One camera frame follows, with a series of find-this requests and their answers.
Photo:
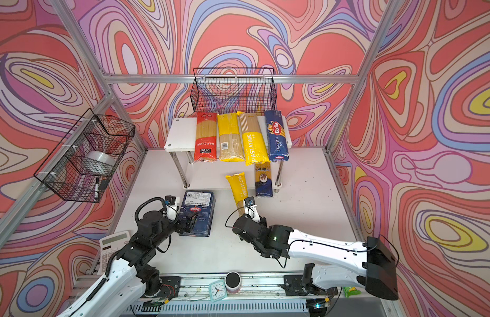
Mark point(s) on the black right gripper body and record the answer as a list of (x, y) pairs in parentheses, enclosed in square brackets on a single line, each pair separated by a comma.
[(259, 247)]

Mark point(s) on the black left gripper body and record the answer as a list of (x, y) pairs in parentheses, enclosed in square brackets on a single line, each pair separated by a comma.
[(168, 228)]

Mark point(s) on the dark blue Barilla pasta box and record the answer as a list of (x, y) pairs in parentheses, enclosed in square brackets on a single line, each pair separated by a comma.
[(201, 204)]

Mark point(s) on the clear blue spaghetti pack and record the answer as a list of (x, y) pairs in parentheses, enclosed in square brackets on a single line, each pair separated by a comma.
[(262, 180)]

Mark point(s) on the yellow Pastatime spaghetti pack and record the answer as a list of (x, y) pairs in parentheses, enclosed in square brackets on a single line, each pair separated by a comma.
[(255, 150), (239, 189)]

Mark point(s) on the red spaghetti pack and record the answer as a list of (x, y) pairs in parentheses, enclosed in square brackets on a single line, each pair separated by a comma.
[(206, 137)]

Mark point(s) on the blue Barilla spaghetti pack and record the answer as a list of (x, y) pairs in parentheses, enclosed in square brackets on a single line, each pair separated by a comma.
[(276, 136)]

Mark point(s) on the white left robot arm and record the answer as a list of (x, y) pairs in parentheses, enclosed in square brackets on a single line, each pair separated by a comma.
[(128, 275)]

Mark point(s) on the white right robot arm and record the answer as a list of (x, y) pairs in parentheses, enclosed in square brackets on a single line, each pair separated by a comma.
[(331, 263)]

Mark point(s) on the white calculator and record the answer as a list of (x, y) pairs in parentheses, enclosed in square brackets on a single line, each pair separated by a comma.
[(109, 245)]

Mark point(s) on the black round speaker can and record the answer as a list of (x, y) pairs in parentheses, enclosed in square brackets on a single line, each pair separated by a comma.
[(233, 282)]

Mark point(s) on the black marker pen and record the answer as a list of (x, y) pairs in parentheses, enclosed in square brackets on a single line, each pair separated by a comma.
[(96, 189)]

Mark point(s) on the teal alarm clock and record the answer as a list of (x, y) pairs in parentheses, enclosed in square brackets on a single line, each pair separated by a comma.
[(217, 291)]

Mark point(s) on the silver tape roll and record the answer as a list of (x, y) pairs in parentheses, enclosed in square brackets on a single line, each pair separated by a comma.
[(101, 157)]

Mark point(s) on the white two-tier shelf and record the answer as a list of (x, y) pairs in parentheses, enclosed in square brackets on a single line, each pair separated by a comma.
[(197, 175)]

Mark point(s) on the green snack packet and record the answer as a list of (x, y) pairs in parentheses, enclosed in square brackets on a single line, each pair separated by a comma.
[(351, 291)]

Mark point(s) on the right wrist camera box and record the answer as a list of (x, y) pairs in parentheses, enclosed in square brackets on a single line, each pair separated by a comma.
[(249, 202)]

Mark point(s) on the black wire basket left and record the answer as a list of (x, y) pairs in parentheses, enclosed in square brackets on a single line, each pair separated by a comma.
[(89, 159)]

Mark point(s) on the black wire basket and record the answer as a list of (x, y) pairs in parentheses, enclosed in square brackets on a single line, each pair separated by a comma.
[(223, 90), (89, 159)]

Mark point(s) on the black wire basket rear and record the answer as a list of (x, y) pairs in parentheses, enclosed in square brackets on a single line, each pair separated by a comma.
[(223, 90)]

